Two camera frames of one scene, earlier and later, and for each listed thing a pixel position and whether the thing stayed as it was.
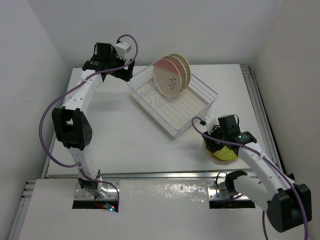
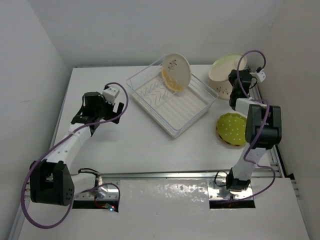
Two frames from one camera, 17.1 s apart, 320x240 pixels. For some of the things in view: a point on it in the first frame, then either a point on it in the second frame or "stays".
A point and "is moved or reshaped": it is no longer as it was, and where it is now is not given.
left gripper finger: [125, 74] -> [116, 121]
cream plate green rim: [182, 68] -> [220, 69]
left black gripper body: [115, 63] -> [105, 110]
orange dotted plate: [225, 154] is moved or reshaped
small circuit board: [111, 207] stays
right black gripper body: [214, 145] -> [233, 79]
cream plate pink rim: [167, 77] -> [223, 88]
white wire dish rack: [179, 112] stays
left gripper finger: [127, 74] -> [120, 108]
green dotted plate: [225, 154] is moved or reshaped
